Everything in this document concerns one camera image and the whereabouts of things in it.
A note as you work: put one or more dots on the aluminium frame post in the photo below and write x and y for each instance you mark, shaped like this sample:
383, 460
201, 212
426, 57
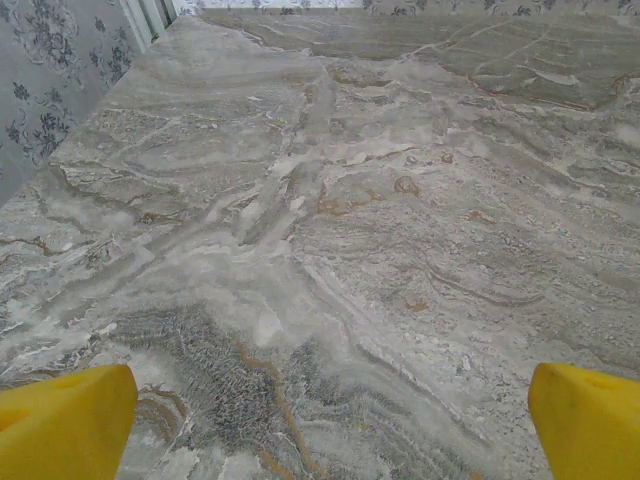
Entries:
145, 20

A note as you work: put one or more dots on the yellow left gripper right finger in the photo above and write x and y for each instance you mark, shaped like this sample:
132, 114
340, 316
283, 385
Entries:
590, 430

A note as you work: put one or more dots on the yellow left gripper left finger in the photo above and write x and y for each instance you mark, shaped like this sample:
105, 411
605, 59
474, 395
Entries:
60, 430

